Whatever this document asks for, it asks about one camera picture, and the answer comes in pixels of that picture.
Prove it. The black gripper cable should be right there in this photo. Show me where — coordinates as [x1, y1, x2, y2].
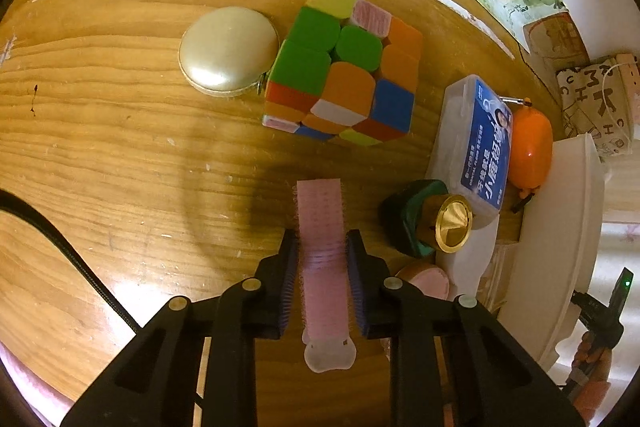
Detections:
[0, 189, 211, 408]

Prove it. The beige letter print bag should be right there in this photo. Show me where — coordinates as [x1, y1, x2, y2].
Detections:
[556, 52, 640, 158]

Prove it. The person's right hand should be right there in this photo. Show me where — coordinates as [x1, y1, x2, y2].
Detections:
[574, 332, 615, 383]

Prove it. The multicolour puzzle cube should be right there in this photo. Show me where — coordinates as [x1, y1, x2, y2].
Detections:
[262, 0, 424, 148]

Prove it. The green bottle gold cap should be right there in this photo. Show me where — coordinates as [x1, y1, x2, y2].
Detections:
[380, 179, 475, 258]

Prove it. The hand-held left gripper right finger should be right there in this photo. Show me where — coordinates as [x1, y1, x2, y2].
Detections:
[346, 230, 586, 427]

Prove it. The orange round case with clip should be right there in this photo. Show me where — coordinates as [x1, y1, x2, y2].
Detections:
[502, 96, 555, 212]

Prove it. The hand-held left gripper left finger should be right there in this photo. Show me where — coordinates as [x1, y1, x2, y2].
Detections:
[60, 229, 300, 427]

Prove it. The pink oval gadget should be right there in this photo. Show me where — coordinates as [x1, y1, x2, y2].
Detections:
[395, 261, 451, 303]

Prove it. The pink hair roller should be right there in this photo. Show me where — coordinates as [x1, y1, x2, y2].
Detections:
[292, 178, 358, 374]

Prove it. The brown cardboard with drawing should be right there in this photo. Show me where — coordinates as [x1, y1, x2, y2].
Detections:
[522, 12, 591, 72]

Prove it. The gold round compact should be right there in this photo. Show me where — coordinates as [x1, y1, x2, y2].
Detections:
[179, 6, 281, 98]

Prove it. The white plastic bin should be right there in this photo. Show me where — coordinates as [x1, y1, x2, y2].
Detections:
[492, 133, 608, 370]

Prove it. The clear floss box blue label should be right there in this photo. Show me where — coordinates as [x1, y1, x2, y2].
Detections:
[425, 74, 515, 228]

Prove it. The white paper strip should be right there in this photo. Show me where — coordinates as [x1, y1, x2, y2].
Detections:
[430, 0, 516, 60]

